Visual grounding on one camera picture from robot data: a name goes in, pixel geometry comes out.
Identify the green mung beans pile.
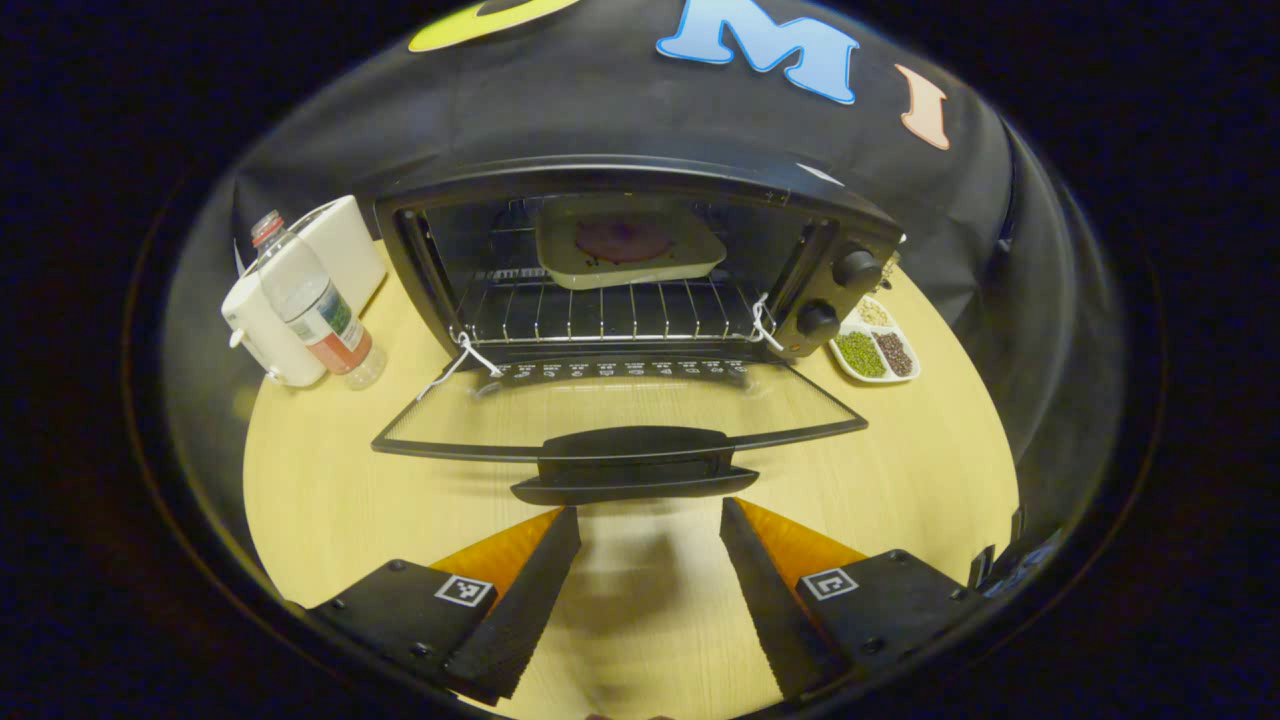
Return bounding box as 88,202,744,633
836,331,887,379

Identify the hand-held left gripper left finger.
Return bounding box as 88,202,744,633
300,507,582,704

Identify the pink ham slice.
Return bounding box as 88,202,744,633
575,218,674,266

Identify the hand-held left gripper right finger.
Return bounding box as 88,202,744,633
720,498,986,701

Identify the white divided bean tray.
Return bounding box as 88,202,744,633
828,295,922,385

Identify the dark red beans pile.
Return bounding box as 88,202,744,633
874,331,915,378

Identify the black electric oven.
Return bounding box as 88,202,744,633
370,155,906,506

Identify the white string tie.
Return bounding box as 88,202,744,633
415,330,504,403
748,293,786,353

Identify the cream square plate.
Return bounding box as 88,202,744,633
536,195,728,291

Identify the clear plastic water bottle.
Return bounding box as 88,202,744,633
249,210,388,391

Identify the black backdrop cloth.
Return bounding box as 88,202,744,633
165,0,1121,561

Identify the oven wire rack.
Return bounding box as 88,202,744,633
450,265,776,346

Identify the white toaster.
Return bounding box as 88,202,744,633
221,195,388,389

